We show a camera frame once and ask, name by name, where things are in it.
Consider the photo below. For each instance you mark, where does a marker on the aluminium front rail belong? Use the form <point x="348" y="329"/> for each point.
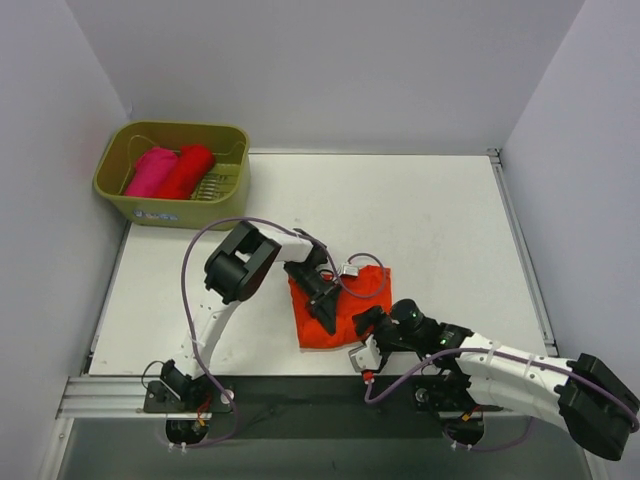
<point x="100" y="397"/>

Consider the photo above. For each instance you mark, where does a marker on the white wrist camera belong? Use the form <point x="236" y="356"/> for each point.
<point x="348" y="270"/>
<point x="367" y="357"/>

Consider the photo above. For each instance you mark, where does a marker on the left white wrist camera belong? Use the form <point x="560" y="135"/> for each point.
<point x="348" y="270"/>

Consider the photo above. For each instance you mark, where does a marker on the rolled red t shirt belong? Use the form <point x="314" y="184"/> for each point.
<point x="194" y="162"/>

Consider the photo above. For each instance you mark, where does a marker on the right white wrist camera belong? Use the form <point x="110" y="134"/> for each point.
<point x="367" y="357"/>

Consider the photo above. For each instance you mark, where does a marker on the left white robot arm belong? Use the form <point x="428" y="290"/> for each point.
<point x="234" y="272"/>

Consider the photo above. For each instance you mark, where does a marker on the rolled pink t shirt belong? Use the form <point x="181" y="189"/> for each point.
<point x="150" y="171"/>

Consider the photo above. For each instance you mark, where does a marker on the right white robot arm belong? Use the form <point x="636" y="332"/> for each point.
<point x="463" y="374"/>

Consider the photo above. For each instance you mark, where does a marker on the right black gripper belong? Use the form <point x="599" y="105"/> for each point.
<point x="379" y="325"/>

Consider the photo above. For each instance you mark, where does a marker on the orange t shirt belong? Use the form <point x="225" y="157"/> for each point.
<point x="312" y="335"/>

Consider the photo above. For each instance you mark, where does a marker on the olive green plastic basket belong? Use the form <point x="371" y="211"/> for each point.
<point x="222" y="193"/>

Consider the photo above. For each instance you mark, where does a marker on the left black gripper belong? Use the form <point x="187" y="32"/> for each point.
<point x="320" y="298"/>

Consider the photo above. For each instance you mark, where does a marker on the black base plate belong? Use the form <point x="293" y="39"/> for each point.
<point x="296" y="426"/>

